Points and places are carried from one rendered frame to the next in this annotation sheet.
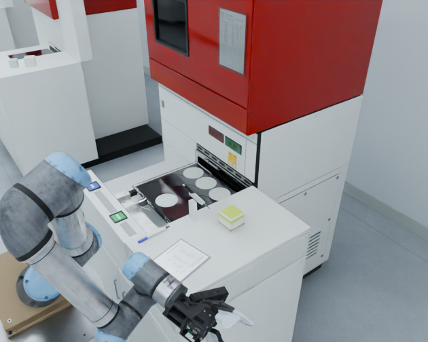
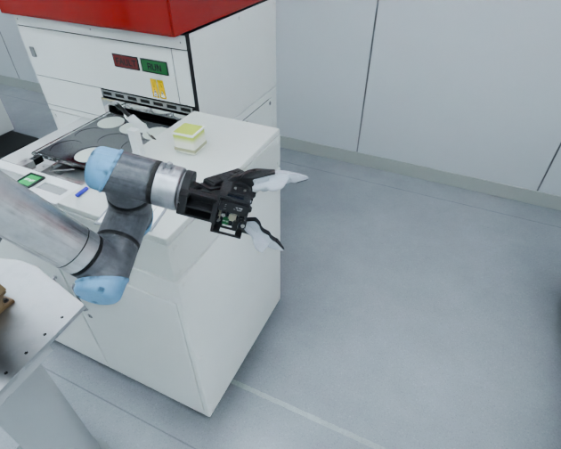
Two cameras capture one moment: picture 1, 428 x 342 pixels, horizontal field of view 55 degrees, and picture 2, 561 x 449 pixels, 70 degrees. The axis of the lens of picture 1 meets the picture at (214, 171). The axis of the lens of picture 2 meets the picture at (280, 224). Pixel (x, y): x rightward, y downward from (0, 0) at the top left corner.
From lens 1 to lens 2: 0.51 m
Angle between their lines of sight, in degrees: 24
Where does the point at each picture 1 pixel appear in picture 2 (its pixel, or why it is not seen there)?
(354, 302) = (314, 231)
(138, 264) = (111, 158)
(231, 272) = not seen: hidden behind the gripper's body
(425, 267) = (357, 183)
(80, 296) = (29, 221)
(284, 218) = (247, 128)
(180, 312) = (201, 202)
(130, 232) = (57, 191)
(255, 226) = (219, 142)
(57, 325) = not seen: outside the picture
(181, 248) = not seen: hidden behind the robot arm
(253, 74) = not seen: outside the picture
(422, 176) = (333, 101)
